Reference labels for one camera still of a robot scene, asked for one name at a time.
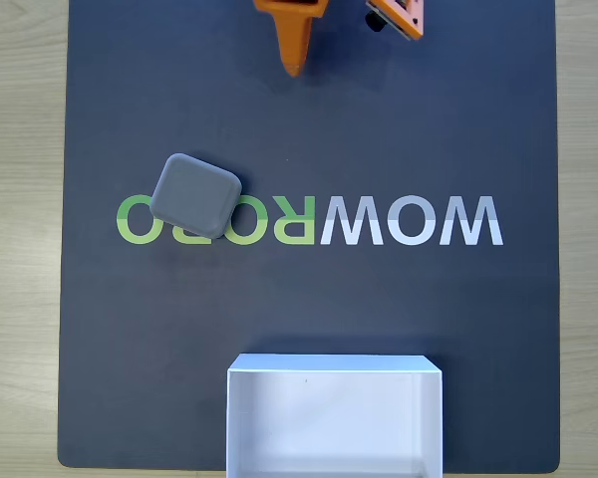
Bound grey square rounded case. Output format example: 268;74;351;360
149;152;243;239

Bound dark mat with WOWROBO print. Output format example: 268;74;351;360
57;0;562;472

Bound white open cardboard box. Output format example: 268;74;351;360
226;353;445;478

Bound orange gripper camera mount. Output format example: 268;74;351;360
363;0;425;42

